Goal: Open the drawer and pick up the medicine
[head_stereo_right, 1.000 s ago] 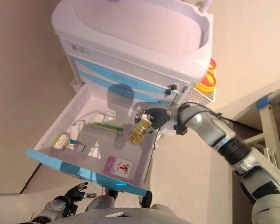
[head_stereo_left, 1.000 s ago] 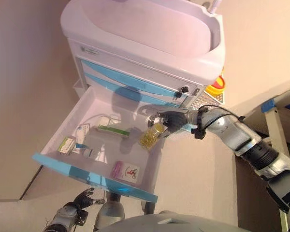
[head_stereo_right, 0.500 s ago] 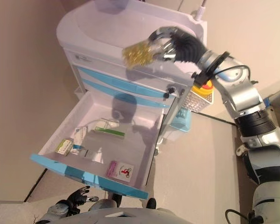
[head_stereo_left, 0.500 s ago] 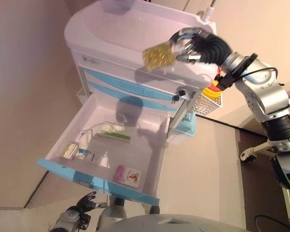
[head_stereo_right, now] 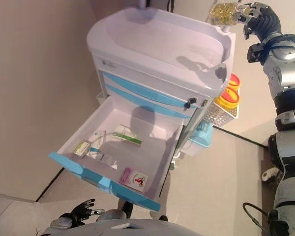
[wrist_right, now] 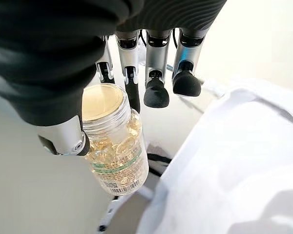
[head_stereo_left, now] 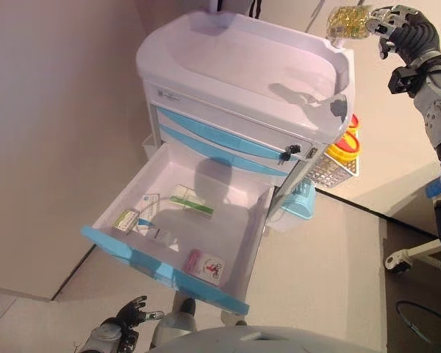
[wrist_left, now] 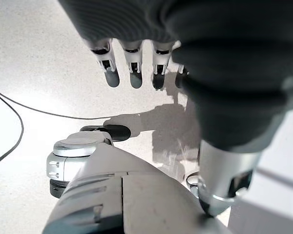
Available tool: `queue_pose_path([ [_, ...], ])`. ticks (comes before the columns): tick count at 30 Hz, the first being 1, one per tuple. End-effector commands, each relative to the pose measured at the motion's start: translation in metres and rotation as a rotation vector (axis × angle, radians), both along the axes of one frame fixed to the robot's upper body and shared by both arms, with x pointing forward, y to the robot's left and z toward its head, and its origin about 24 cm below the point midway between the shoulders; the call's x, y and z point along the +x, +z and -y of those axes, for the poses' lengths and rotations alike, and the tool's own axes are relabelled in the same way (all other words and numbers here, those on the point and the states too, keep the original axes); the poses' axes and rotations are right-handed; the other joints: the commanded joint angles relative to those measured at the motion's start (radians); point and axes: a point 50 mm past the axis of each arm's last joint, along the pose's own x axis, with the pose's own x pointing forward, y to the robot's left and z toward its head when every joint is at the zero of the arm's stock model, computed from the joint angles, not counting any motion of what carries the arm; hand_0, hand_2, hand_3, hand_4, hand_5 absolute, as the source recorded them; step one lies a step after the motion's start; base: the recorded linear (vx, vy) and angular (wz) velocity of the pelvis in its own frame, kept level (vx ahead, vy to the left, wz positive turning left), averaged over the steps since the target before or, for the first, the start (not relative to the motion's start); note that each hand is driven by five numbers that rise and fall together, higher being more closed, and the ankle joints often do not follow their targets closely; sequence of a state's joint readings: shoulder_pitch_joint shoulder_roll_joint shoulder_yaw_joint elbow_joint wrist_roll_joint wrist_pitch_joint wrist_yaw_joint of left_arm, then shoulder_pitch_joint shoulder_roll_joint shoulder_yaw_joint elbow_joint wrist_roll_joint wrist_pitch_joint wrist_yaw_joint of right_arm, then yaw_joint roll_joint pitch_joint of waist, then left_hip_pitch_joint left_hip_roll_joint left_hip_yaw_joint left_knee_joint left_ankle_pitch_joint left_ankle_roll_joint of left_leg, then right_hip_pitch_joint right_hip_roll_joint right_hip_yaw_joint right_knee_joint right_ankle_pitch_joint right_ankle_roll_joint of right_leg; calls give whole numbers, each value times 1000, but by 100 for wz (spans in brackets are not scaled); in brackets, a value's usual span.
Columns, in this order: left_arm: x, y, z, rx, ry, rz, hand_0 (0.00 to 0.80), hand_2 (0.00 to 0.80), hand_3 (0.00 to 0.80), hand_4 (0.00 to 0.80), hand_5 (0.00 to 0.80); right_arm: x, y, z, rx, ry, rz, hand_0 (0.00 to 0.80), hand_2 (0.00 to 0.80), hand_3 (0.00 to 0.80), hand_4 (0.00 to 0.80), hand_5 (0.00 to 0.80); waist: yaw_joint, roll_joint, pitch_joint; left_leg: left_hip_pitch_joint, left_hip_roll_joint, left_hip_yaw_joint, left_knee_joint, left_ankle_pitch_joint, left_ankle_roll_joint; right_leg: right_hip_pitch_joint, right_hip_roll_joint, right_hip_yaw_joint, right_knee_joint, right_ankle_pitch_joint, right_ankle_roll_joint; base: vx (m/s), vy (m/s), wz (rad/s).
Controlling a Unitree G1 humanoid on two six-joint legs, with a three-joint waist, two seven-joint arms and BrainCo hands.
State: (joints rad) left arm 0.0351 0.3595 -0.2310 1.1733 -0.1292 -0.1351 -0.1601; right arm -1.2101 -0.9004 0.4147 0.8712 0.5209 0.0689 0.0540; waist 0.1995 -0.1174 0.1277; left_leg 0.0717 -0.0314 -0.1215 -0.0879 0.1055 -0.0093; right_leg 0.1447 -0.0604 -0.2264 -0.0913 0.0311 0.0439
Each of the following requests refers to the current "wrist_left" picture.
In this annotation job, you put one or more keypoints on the robot left hand black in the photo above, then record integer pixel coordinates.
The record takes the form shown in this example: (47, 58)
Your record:
(222, 61)

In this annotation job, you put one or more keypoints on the robot left foot black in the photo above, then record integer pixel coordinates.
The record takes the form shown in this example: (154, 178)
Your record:
(117, 131)

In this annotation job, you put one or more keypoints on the robot left leg grey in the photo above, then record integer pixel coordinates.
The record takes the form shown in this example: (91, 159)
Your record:
(149, 195)

